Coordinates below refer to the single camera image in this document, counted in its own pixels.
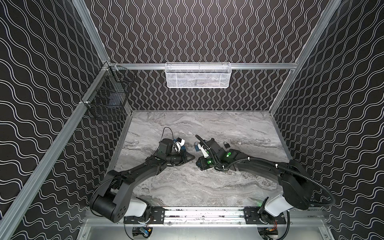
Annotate blue padlock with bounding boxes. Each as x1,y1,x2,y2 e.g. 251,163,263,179
194,142,200,152

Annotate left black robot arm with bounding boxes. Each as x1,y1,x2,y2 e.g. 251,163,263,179
90,138,195,223

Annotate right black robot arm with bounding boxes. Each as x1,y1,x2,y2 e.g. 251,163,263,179
195,139,315,217

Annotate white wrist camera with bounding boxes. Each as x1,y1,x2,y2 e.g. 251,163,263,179
198,143,211,158
174,138,185,152

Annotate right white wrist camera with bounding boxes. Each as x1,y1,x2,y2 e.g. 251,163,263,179
198,143,211,158

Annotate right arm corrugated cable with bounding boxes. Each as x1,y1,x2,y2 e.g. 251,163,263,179
194,134,336,207

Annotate black padlock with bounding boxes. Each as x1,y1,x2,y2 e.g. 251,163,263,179
224,142,231,149

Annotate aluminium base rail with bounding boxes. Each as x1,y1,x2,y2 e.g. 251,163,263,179
83,207,326,228

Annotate white wire mesh basket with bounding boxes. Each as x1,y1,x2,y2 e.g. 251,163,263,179
165,62,232,89

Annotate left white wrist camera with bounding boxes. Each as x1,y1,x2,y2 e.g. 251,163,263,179
174,138,185,152

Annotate black wire mesh basket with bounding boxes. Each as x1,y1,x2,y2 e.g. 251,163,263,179
85,66,137,122

